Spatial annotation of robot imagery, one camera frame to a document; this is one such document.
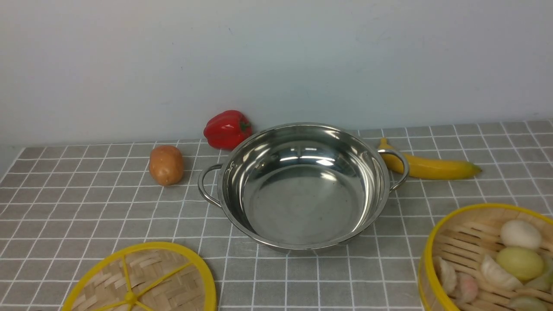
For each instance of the bamboo steamer lid yellow rim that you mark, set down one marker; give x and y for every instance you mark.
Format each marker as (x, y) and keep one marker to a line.
(152, 276)

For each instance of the bamboo steamer basket yellow rim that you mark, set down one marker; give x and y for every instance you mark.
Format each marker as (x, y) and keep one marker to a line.
(463, 238)

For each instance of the stainless steel pot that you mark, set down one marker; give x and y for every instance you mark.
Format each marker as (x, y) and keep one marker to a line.
(303, 187)

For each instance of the red bell pepper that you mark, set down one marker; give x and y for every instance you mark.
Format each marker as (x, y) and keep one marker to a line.
(227, 130)

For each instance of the brown potato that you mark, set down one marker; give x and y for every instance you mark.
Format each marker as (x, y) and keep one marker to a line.
(166, 165)

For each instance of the yellow banana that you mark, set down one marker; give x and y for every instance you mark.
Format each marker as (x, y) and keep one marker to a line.
(429, 168)

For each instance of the pale white dumpling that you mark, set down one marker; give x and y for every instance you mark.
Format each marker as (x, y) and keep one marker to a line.
(446, 274)

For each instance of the grey checkered tablecloth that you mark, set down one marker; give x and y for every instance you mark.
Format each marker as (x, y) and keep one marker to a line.
(65, 208)

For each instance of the pink dumpling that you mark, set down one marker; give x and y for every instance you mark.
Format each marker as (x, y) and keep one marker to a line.
(466, 289)

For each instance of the white round bun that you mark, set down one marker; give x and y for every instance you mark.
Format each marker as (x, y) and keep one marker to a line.
(519, 233)

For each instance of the yellow-green round bun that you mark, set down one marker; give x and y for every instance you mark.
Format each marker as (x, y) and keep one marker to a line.
(524, 264)

